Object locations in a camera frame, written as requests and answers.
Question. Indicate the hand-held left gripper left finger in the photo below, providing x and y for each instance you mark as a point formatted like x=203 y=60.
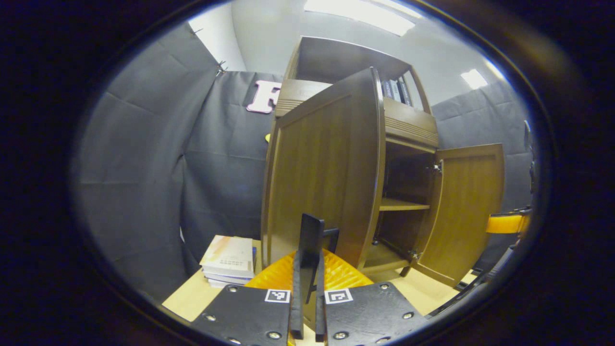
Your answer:
x=297 y=307

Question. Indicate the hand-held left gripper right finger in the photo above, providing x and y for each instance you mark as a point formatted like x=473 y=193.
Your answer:
x=319 y=312

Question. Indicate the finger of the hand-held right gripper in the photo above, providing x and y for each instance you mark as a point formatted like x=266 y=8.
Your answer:
x=507 y=224

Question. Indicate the wooden cabinet door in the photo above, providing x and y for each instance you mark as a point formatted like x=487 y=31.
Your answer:
x=466 y=211
x=322 y=168

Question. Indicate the brown wooden shoe cabinet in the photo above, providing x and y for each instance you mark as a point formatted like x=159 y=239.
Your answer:
x=413 y=129

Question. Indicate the wooden cabinet drawer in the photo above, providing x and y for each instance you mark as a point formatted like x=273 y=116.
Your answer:
x=411 y=127

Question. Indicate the thin white book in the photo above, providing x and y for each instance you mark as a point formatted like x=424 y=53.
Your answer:
x=226 y=278
x=226 y=284

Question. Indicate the thick white paperback book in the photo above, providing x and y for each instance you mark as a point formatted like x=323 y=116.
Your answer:
x=229 y=254

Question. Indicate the small ceiling light panel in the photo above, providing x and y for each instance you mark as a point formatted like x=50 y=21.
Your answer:
x=473 y=79

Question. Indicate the black backdrop cloth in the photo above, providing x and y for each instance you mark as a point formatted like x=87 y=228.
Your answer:
x=144 y=158

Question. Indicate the long ceiling light panel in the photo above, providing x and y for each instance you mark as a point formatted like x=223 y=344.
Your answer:
x=358 y=14

